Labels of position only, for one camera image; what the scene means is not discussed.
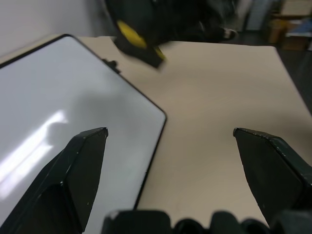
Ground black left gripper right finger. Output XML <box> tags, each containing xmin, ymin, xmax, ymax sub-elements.
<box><xmin>233</xmin><ymin>127</ymin><xmax>312</xmax><ymax>229</ymax></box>

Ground black whiteboard stand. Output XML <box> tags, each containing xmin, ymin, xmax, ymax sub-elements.
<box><xmin>101</xmin><ymin>58</ymin><xmax>122</xmax><ymax>74</ymax></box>

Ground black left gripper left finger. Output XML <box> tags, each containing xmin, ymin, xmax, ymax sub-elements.
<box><xmin>0</xmin><ymin>127</ymin><xmax>109</xmax><ymax>234</ymax></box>

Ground black-framed whiteboard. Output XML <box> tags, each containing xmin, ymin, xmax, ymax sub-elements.
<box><xmin>0</xmin><ymin>33</ymin><xmax>168</xmax><ymax>213</ymax></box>

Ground brown cardboard box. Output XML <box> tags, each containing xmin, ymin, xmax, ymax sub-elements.
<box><xmin>283</xmin><ymin>34</ymin><xmax>308</xmax><ymax>51</ymax></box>
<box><xmin>268</xmin><ymin>19</ymin><xmax>286</xmax><ymax>44</ymax></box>

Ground black and white shoe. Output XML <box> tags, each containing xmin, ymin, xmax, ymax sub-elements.
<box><xmin>220</xmin><ymin>27</ymin><xmax>239</xmax><ymax>41</ymax></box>

